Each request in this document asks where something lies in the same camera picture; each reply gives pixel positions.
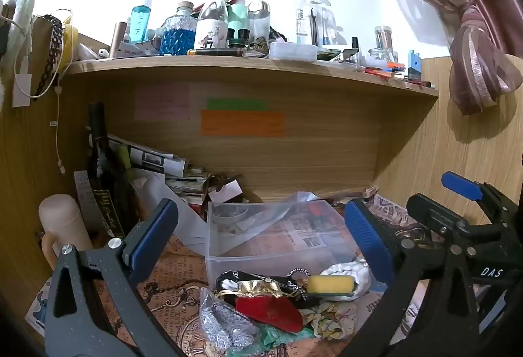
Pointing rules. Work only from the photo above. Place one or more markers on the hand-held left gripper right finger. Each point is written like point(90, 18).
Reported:
point(367, 238)

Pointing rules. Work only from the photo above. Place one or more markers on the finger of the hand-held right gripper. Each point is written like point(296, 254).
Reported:
point(433, 214)
point(461, 185)

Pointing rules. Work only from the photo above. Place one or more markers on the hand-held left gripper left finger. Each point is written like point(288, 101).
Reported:
point(154, 232)

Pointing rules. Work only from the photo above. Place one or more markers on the white knitted cloth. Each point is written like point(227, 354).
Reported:
point(347, 269)

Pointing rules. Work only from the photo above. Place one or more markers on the vintage printed table mat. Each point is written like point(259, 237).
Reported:
point(175, 287)

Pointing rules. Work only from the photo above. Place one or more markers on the yellow sponge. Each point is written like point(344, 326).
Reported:
point(329, 284)

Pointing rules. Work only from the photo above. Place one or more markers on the pile of magazines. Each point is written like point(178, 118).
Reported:
point(163, 169)

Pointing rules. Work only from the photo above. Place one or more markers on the dark wine bottle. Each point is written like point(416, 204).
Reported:
point(104, 177)

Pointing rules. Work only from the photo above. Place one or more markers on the small bowl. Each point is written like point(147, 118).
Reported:
point(231, 214)

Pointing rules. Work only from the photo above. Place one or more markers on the small white card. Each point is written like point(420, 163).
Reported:
point(228, 190)

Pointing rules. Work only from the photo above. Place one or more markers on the clear plastic storage box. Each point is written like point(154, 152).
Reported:
point(282, 246)

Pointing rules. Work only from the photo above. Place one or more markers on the black patterned pouch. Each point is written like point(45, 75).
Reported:
point(298, 291)

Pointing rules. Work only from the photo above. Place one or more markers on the floral fabric scrunchie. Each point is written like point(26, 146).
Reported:
point(331, 322)

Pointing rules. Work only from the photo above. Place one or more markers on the beige thermos mug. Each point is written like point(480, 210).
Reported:
point(61, 222)

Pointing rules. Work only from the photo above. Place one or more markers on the gold ribbon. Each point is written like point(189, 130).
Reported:
point(249, 286)

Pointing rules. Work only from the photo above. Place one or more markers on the silver sequin cloth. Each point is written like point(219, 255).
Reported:
point(224, 320)

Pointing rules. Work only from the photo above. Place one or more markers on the red felt pouch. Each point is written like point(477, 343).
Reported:
point(269, 312)

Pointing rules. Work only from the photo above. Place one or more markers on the green cloth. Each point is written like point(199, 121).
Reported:
point(286, 336)

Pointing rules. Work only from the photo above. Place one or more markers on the blue card pack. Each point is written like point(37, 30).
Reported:
point(414, 65)

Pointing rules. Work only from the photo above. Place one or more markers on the pink sticky note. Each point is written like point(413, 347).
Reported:
point(162, 101)

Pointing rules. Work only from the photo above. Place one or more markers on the blue cartoon paper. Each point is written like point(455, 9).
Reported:
point(37, 304)

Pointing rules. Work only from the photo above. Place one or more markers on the orange sticky note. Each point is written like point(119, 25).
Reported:
point(242, 123)

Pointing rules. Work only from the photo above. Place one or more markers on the orange marker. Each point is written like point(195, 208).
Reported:
point(378, 73)

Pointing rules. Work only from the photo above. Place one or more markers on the pink striped curtain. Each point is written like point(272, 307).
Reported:
point(478, 38)

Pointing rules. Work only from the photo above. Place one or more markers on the small glass jar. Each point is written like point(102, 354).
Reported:
point(383, 55)

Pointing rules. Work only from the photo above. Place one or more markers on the green sticky note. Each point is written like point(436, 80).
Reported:
point(237, 104)

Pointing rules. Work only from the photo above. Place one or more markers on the clear cylindrical jar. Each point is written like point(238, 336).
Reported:
point(384, 37)

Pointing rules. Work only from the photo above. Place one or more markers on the nail polish bottle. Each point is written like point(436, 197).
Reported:
point(355, 48)

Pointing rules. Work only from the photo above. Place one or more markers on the wooden shelf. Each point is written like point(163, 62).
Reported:
point(245, 69)

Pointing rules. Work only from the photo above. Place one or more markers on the brown pen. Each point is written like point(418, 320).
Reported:
point(216, 52)

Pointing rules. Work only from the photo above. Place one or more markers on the white tag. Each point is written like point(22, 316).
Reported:
point(22, 90)

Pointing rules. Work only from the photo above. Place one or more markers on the cardboard tube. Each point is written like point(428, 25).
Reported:
point(117, 36)

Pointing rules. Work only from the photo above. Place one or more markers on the glass bottle with blue liquid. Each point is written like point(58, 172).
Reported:
point(177, 34)

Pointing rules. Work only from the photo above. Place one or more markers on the clear plastic case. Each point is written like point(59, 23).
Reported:
point(292, 50)

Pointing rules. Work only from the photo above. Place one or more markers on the yellow container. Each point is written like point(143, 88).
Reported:
point(70, 42)

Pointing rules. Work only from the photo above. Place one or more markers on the black lace headband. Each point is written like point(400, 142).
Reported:
point(52, 50)

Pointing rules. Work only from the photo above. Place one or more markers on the blue spray bottle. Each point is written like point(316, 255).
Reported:
point(141, 20)

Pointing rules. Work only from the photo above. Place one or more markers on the pair of black caps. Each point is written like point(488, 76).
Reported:
point(239, 36)

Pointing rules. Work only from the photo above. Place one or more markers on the white printed bottle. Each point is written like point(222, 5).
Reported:
point(211, 26)

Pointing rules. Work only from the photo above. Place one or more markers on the clear blister packaging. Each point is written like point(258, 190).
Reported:
point(316, 20)

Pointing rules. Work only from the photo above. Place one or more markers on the green pump bottle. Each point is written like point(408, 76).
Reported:
point(237, 12)

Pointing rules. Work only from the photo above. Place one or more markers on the clear bottle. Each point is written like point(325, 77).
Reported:
point(258, 20)

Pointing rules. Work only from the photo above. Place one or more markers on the white fluffy cloth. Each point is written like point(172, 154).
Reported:
point(16, 26)

